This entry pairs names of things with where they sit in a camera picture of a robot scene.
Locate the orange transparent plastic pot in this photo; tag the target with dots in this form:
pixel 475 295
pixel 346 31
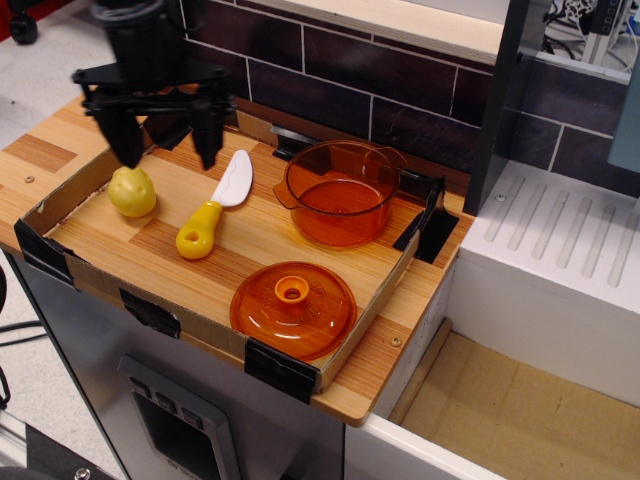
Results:
pixel 339 192

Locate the grey toy oven front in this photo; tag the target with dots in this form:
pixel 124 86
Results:
pixel 193 436

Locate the yellow toy potato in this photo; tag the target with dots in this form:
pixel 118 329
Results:
pixel 131 192

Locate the taped cardboard fence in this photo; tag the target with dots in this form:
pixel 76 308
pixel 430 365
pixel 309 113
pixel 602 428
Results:
pixel 54 179

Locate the dark grey vertical post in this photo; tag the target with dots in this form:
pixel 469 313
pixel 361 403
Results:
pixel 521 41

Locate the orange transparent pot lid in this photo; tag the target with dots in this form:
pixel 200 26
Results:
pixel 301 309

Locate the black caster wheel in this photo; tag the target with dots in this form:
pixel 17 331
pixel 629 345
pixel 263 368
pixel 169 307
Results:
pixel 23 29

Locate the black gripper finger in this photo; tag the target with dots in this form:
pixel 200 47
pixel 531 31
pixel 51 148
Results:
pixel 123 134
pixel 207 136

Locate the yellow handled white toy knife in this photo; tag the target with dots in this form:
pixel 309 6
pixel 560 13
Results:
pixel 196 238

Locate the white toy sink unit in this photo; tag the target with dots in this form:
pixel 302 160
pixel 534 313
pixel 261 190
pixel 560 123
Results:
pixel 527 366

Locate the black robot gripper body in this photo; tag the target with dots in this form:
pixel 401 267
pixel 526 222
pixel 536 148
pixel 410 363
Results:
pixel 152 75

